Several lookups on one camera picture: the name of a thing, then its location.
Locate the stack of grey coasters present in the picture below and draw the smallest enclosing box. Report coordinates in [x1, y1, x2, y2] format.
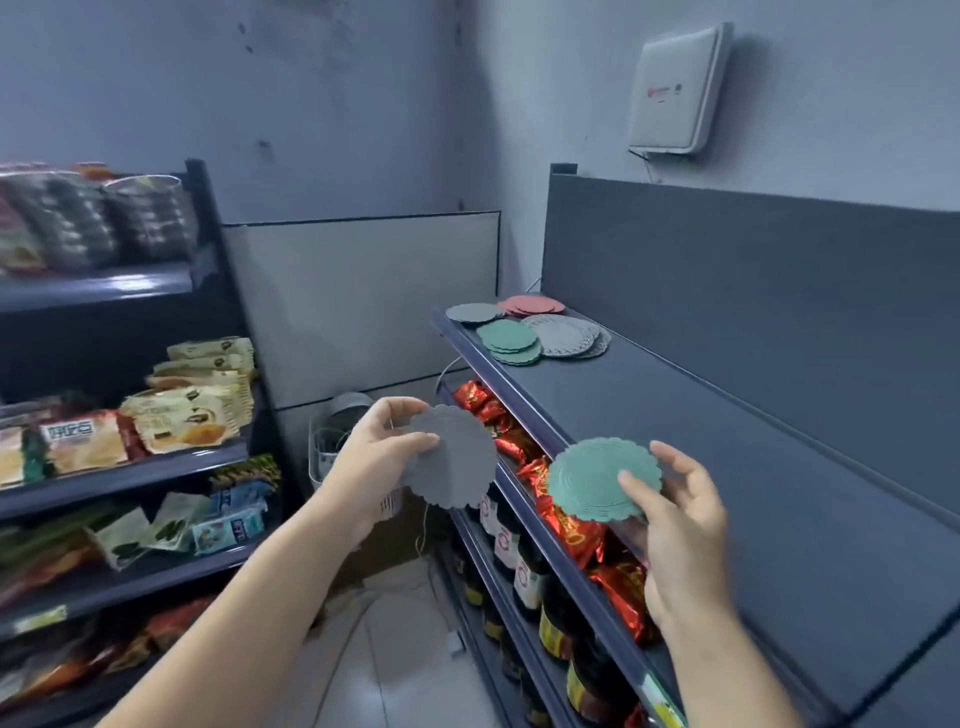
[445, 302, 506, 326]

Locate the person's left hand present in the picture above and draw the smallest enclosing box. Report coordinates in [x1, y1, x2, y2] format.
[322, 396, 444, 546]

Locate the stack of red coasters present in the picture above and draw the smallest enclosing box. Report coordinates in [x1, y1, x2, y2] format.
[496, 294, 567, 319]

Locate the dark shelf unit with snacks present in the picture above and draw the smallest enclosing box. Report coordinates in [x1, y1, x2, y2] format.
[0, 158, 288, 728]

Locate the brown cardboard box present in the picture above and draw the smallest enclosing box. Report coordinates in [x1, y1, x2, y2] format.
[330, 501, 454, 595]

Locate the dark shelf unit with backboard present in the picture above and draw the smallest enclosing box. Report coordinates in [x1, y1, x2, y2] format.
[432, 162, 960, 728]

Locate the green scalloped coaster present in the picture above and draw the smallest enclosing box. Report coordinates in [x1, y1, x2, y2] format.
[546, 437, 666, 525]

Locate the grey scalloped coaster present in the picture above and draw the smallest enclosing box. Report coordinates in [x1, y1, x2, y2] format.
[393, 405, 501, 512]

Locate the stack of pale lace coasters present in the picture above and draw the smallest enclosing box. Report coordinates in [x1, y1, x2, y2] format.
[521, 313, 613, 360]

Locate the row of red orange packets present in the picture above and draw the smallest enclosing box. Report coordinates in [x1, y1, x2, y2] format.
[0, 592, 220, 710]

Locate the grey panel board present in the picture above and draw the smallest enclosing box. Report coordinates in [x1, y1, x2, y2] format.
[222, 211, 502, 412]

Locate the orange and white snack packet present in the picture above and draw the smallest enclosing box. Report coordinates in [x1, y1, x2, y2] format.
[37, 409, 142, 477]

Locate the white plastic basket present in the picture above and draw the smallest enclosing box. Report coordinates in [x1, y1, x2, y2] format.
[308, 390, 408, 524]

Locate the pile of yellow biscuit packets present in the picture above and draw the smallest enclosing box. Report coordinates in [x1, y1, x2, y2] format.
[118, 336, 258, 456]

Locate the clear pack of dark biscuits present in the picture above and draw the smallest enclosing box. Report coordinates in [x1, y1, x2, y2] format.
[11, 169, 123, 273]
[103, 174, 199, 264]

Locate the yellow green shelf label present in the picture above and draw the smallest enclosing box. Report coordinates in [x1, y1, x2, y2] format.
[636, 669, 689, 728]
[13, 604, 70, 637]

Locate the row of dark sauce bottles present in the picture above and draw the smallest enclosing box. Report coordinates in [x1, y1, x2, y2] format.
[448, 480, 646, 728]

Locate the pile of green and white packets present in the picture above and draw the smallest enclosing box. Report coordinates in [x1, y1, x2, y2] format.
[84, 491, 210, 573]

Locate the row of dark yellow packets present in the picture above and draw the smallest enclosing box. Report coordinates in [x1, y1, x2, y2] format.
[208, 453, 284, 490]

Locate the pile of blue packets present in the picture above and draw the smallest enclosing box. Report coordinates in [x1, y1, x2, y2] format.
[190, 480, 276, 558]

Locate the row of red foil packets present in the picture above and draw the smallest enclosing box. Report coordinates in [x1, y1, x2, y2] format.
[450, 380, 664, 648]

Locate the white wall box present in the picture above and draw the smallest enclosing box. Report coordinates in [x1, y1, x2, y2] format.
[626, 21, 735, 157]

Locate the person's right hand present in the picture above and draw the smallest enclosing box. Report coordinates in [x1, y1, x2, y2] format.
[611, 441, 734, 639]

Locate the person's left forearm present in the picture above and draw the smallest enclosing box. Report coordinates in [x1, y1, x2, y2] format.
[96, 483, 376, 728]

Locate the stack of green coasters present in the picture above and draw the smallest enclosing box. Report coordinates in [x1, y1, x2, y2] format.
[475, 318, 543, 368]

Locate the person's right forearm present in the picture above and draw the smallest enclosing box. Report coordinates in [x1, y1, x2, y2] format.
[658, 592, 805, 728]

